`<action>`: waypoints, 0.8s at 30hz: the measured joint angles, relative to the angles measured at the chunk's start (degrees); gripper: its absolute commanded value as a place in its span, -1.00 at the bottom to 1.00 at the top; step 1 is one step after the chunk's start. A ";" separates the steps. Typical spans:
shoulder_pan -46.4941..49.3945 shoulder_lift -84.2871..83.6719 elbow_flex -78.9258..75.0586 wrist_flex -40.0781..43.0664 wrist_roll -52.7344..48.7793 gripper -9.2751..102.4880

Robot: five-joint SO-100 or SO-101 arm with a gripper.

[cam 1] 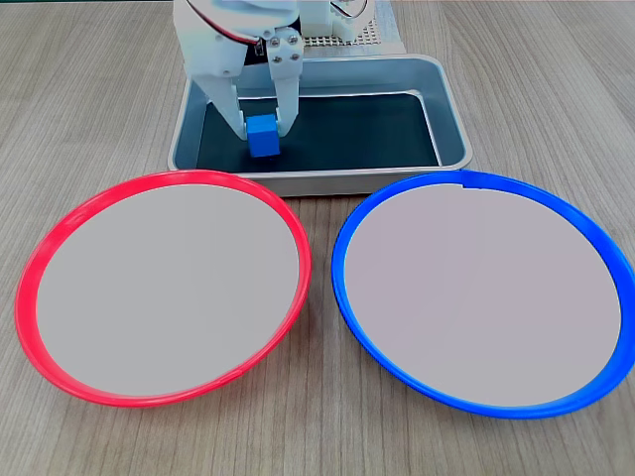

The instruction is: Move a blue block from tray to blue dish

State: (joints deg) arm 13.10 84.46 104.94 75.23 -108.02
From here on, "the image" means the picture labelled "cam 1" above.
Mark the blue cube block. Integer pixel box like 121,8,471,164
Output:
246,113,281,160

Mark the black tray liner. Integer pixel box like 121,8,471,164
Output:
195,92,442,174

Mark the silver metal tray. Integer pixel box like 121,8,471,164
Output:
167,54,473,198

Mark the red rimmed round dish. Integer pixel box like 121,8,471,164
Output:
14,169,313,409

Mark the blue rimmed round dish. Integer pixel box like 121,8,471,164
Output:
330,169,635,420

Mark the white perforated base mat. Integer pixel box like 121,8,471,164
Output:
300,14,384,50

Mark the red black gripper cable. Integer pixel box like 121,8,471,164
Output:
186,0,265,57

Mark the red black arm cable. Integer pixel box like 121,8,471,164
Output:
328,0,372,22

